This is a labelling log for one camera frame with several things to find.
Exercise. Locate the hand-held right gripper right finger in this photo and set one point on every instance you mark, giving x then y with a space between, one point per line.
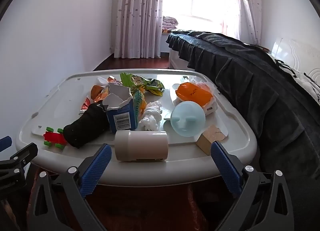
226 168

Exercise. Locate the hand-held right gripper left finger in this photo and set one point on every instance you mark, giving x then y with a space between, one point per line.
96 168

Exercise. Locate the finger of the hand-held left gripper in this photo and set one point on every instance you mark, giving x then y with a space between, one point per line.
23 153
5 143

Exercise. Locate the white cylindrical container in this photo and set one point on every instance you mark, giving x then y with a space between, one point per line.
141 146

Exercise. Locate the teal and orange wrapper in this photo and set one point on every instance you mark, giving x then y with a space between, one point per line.
139 103

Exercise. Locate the red and green toy car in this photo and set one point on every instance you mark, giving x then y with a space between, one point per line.
54 138

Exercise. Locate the small wooden block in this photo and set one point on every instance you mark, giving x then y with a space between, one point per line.
208 138

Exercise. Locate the white plastic storage box lid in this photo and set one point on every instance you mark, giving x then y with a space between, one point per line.
220 126

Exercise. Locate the black cloth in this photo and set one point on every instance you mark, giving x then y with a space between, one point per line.
86 126

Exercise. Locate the torn blue and white carton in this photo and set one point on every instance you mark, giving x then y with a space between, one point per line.
121 116

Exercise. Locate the light blue round lid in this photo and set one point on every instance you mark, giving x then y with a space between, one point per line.
187 118

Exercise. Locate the red wrapper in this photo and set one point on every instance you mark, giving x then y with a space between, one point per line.
86 104

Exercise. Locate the crumpled white tissue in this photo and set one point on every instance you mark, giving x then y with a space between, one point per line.
151 117

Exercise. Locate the orange snack packet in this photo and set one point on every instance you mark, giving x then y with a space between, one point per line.
103 93

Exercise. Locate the brown round snack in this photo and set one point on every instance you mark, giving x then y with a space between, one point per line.
95 91

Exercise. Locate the orange pack in clear bag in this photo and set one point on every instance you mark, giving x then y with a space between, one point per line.
192 93

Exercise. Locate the small white plastic piece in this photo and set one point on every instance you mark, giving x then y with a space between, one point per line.
101 81

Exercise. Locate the bright green snack packet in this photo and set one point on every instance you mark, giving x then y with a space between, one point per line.
130 79

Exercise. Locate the white printed pillow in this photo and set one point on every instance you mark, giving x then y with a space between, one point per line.
305 83

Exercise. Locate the white bed base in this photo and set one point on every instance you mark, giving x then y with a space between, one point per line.
177 59

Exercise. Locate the white headboard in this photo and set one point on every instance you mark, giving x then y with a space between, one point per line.
295 51

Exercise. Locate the folded pink bedding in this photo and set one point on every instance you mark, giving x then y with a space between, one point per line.
170 23

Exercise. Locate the pink dotted curtain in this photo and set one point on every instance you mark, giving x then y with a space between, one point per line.
250 8
136 13

